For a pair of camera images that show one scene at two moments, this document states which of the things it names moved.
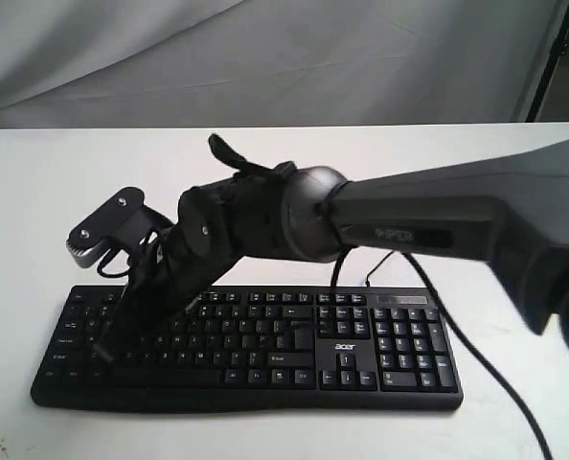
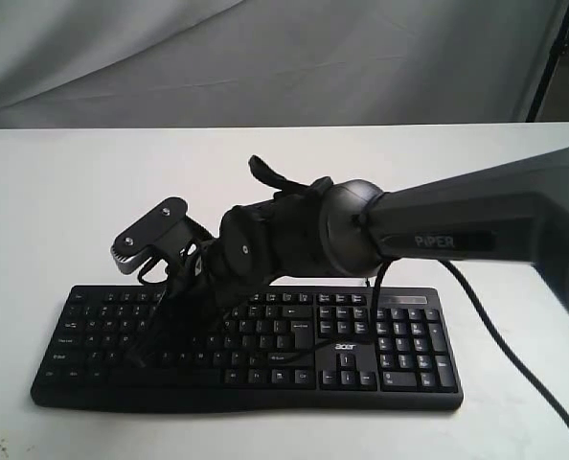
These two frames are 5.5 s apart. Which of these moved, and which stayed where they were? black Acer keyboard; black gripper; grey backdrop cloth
Moved: black gripper
Stayed: black Acer keyboard; grey backdrop cloth
